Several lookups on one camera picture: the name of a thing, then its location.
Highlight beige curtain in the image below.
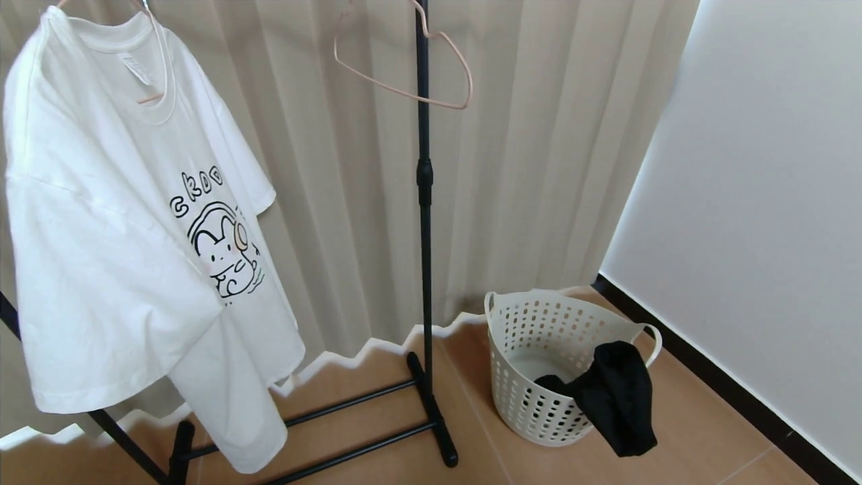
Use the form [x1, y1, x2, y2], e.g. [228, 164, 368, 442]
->
[0, 0, 701, 435]

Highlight white laundry basket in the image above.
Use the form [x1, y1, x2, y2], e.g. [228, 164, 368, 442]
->
[484, 288, 663, 448]

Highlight white printed t-shirt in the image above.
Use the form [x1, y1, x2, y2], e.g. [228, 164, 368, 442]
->
[2, 5, 307, 474]

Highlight black clothes rack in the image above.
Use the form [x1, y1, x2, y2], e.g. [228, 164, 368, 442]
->
[0, 0, 459, 485]

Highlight pink clothes hanger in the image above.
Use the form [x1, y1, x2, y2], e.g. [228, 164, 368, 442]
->
[57, 0, 169, 106]
[333, 0, 474, 111]

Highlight black shorts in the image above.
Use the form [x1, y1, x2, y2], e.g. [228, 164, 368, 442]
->
[534, 340, 659, 458]

